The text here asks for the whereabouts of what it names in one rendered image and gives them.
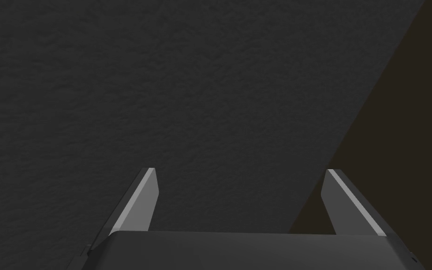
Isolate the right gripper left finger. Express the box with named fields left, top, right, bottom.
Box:
left=89, top=167, right=160, bottom=252

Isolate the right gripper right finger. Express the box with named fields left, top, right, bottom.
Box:
left=320, top=168, right=400, bottom=238

